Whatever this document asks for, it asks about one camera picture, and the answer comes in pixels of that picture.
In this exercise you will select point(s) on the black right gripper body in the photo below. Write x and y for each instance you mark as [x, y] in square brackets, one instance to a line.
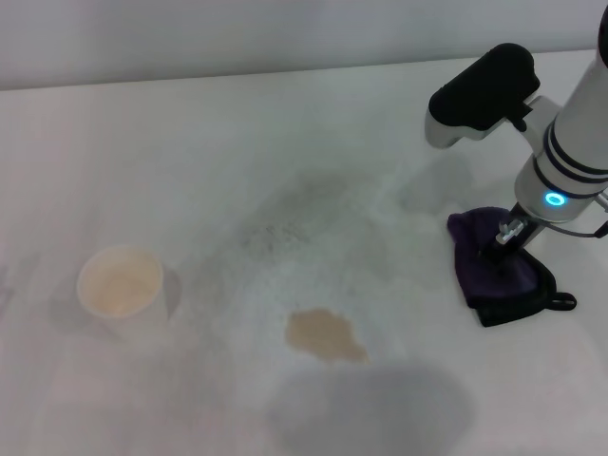
[515, 237]

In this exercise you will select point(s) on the purple rag with black trim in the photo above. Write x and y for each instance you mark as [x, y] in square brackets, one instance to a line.
[475, 280]

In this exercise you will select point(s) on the white paper cup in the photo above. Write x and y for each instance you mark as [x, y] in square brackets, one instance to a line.
[121, 290]

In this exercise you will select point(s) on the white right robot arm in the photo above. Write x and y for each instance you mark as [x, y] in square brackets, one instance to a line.
[570, 142]

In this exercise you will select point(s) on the brown water stain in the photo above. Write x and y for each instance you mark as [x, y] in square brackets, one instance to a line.
[325, 335]

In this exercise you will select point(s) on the grey black right wrist camera box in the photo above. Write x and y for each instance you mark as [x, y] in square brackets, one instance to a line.
[480, 90]

